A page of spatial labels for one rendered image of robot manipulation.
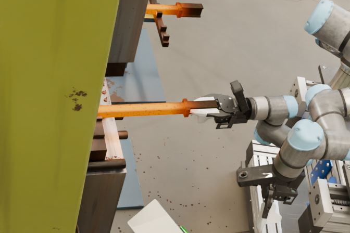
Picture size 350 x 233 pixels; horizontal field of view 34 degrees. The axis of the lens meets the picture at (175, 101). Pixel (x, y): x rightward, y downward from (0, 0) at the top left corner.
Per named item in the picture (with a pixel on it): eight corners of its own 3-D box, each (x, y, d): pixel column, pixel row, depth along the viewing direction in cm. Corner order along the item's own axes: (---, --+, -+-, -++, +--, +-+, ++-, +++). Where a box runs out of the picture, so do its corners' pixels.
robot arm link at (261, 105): (271, 109, 178) (262, 89, 183) (257, 109, 177) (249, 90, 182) (263, 124, 184) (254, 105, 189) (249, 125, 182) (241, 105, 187)
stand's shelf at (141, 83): (145, 31, 238) (146, 28, 236) (165, 104, 212) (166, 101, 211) (72, 29, 229) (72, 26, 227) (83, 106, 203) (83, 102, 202)
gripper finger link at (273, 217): (278, 237, 155) (286, 205, 154) (258, 235, 154) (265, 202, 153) (275, 232, 158) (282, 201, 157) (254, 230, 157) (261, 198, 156)
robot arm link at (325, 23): (347, 64, 223) (340, 51, 171) (314, 44, 227) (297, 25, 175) (365, 37, 221) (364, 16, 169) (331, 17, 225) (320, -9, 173)
